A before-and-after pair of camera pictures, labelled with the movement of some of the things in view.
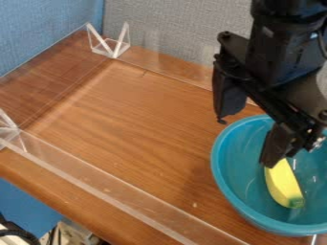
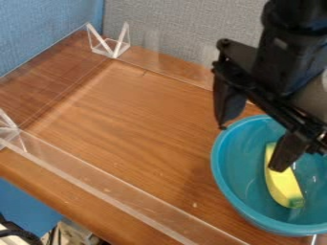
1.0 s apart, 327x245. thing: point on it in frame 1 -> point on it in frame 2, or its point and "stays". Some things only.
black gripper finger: x=281 y=144 -> x=290 y=149
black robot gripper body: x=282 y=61 stays
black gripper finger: x=229 y=93 stays
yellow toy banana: x=282 y=185 stays
